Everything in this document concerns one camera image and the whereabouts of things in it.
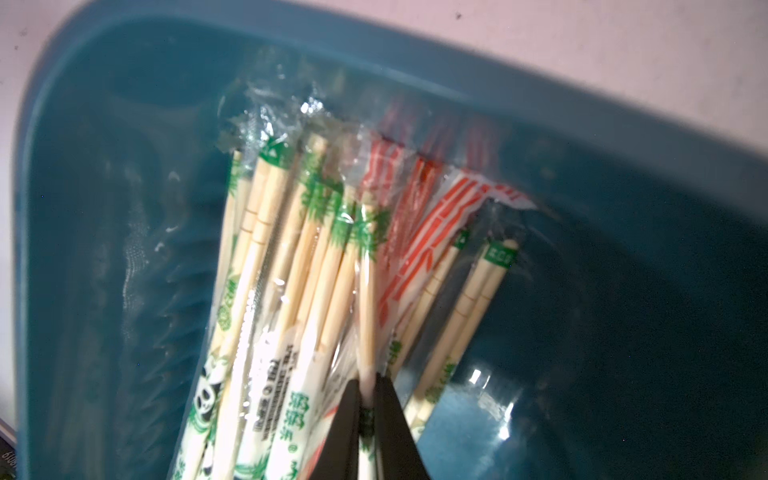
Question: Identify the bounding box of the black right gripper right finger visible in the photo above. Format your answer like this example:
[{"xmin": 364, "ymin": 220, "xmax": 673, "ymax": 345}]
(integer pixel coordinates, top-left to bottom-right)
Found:
[{"xmin": 373, "ymin": 374, "xmax": 430, "ymax": 480}]

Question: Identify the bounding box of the teal plastic storage box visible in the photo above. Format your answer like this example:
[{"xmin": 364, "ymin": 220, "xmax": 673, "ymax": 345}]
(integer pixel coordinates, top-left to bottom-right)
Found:
[{"xmin": 14, "ymin": 1, "xmax": 767, "ymax": 479}]

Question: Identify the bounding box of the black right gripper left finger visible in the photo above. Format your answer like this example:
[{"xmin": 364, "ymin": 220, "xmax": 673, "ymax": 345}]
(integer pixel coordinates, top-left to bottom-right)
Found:
[{"xmin": 310, "ymin": 379, "xmax": 362, "ymax": 480}]

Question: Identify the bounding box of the green label chopsticks pair right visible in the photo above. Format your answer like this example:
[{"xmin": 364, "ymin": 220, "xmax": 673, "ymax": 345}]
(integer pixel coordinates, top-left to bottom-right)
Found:
[{"xmin": 404, "ymin": 238, "xmax": 519, "ymax": 441}]

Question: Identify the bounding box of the green panda chopsticks pair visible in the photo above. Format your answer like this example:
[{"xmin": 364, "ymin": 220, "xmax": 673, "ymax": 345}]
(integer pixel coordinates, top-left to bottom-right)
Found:
[{"xmin": 356, "ymin": 192, "xmax": 387, "ymax": 479}]

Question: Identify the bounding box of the green wrapped chopsticks pair left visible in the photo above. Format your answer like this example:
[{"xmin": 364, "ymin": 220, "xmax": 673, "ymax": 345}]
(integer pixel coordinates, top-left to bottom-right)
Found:
[{"xmin": 170, "ymin": 135, "xmax": 294, "ymax": 479}]

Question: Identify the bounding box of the red striped wrapped chopsticks pair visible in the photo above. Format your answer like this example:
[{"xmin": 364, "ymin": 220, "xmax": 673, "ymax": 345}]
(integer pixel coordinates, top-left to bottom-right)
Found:
[{"xmin": 379, "ymin": 169, "xmax": 537, "ymax": 336}]

